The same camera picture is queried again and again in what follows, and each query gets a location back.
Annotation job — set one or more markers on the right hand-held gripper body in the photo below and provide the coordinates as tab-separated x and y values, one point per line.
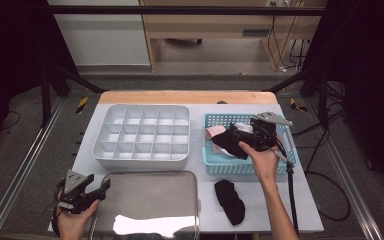
263	135

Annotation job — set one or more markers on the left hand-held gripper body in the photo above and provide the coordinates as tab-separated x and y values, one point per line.
75	200

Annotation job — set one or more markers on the black sock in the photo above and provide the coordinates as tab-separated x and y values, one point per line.
231	203
228	145

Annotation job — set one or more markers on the blue plastic basket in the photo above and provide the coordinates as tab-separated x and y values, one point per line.
226	168

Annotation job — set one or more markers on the white divided storage box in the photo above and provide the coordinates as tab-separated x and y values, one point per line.
140	165

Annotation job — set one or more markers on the grey translucent box lid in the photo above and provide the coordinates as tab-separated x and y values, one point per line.
146	200

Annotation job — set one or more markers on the person's left hand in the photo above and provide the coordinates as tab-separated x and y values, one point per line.
71	226

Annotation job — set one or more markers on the person's right hand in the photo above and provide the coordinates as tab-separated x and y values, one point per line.
265	165

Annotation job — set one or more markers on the pink sock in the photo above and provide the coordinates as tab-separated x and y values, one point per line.
214	131

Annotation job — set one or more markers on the yellow black hazard tape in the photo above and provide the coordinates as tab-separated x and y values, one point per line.
82	105
294	104

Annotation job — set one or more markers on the black metal stand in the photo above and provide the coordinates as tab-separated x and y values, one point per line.
323	96
45	96

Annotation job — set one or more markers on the wooden desk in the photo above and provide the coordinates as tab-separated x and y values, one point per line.
206	25

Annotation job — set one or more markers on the black curtain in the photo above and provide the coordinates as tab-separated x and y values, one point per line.
373	66
10	50

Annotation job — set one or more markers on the white power strip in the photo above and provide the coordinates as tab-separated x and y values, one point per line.
278	3

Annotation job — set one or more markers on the white cabinet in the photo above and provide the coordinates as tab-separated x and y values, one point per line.
103	40

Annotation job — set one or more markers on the aluminium rail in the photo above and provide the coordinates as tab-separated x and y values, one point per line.
346	173
23	166

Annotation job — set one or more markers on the black horizontal frame bar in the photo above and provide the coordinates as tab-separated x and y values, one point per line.
180	10

